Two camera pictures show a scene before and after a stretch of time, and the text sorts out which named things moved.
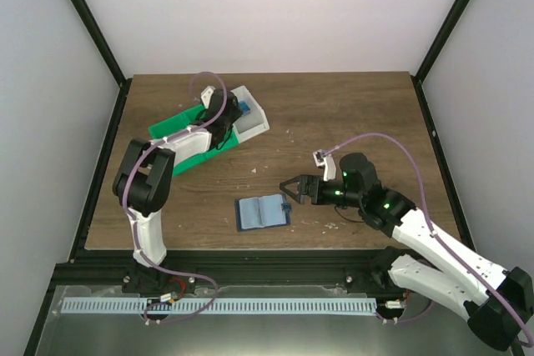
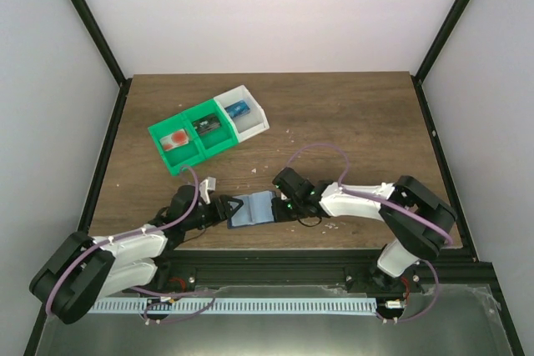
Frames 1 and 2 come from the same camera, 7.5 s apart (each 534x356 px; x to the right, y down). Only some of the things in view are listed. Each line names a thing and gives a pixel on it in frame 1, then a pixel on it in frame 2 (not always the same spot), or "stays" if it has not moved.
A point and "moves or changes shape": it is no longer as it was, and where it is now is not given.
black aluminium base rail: [316, 268] stays
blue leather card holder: [262, 212] moves or changes shape
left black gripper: [236, 112] to [228, 212]
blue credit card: [244, 107] stays
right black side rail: [442, 166] stays
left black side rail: [81, 238] stays
